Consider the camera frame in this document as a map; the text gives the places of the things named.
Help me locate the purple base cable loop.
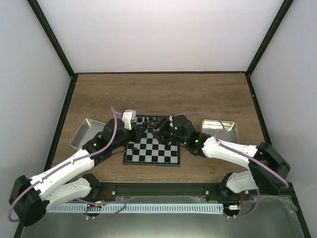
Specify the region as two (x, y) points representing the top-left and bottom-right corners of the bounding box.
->
(84, 200), (127, 220)

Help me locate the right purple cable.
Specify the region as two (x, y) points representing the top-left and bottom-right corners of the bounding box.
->
(184, 111), (289, 219)

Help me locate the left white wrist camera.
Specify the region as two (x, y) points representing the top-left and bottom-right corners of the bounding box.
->
(122, 110), (136, 130)

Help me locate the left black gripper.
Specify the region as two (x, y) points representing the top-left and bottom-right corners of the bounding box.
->
(111, 124), (148, 150)

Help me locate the black aluminium frame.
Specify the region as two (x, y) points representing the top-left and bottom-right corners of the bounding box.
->
(12, 0), (313, 238)

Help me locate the black and white chessboard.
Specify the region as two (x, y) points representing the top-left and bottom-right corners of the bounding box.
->
(123, 115), (180, 167)

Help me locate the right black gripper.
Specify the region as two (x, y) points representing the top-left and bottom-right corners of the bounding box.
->
(148, 117), (188, 145)

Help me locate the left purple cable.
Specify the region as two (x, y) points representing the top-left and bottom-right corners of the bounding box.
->
(8, 106), (124, 222)

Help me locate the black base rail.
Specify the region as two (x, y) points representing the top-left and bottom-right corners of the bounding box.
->
(71, 182), (293, 201)

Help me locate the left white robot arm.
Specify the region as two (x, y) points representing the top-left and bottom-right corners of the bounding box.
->
(8, 119), (145, 227)

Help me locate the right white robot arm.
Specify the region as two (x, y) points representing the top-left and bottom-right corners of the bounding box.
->
(148, 115), (290, 200)

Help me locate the light blue cable duct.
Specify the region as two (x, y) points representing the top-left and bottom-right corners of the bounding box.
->
(49, 203), (223, 215)

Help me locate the pink plastic tray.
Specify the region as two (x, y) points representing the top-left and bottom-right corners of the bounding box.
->
(70, 118), (105, 150)

